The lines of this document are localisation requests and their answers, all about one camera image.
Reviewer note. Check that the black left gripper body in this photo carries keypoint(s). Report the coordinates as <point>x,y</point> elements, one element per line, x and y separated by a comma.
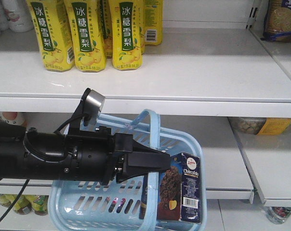
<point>96,156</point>

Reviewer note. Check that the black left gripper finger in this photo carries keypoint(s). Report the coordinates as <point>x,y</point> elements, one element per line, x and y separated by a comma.
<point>143,159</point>
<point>128,172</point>

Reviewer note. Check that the light blue shopping basket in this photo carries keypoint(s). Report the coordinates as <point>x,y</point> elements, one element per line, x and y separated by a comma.
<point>129,206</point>

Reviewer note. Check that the dark blue Chocofelo cookie box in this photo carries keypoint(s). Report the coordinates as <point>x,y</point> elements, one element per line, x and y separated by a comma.
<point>179,190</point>

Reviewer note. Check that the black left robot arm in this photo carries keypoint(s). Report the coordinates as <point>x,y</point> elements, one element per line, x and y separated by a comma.
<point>32,155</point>

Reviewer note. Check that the white store shelving unit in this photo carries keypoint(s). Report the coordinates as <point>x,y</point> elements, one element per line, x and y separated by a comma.
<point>208,67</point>

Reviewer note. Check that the yellow pear drink bottle middle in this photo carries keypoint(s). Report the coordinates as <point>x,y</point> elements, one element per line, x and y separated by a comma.
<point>87,36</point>

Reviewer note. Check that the yellow pear drink bottle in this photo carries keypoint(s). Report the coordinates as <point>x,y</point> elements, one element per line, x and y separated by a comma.
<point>126,30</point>
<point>153,22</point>
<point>87,36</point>
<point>52,29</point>

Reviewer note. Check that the yellow pear drink bottle right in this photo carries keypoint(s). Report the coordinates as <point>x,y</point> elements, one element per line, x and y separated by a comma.
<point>126,30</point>

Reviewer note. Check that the yellow pear drink bottle left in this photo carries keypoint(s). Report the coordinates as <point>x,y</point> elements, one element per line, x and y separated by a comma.
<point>52,29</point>

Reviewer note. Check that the yellow pear drink bottle rear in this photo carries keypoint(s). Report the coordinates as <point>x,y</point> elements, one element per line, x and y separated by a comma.
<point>153,22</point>

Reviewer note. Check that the blue cracker snack bag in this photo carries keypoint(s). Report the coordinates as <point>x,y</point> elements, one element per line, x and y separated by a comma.
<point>277,22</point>

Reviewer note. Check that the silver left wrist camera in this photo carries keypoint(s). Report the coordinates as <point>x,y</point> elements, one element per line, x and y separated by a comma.
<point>92,104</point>

